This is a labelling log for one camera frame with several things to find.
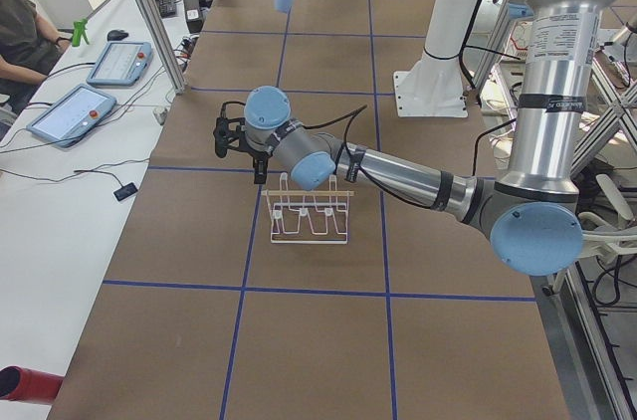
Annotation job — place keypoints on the small black puck device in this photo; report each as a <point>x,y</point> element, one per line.
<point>125,191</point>

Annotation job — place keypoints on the far teach pendant tablet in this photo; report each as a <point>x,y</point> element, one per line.
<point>120,64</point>

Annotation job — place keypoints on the white wire cup holder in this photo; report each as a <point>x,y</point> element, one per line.
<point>318,217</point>

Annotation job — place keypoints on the near teach pendant tablet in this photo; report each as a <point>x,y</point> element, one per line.
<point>69,119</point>

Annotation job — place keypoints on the aluminium frame post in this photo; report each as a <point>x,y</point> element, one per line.
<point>162,44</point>

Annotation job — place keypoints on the black computer mouse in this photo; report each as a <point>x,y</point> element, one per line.
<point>116,35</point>

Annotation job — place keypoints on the red cylinder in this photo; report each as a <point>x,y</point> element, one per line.
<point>29,386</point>

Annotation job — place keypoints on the green clamp tool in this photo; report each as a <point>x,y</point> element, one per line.
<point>80,32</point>

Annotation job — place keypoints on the teach pendant tablet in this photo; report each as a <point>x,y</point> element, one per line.
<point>120,64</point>
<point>69,119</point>

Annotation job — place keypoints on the white pedestal column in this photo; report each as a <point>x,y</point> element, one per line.
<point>434,86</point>

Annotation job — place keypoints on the seated person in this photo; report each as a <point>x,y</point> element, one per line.
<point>31,46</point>

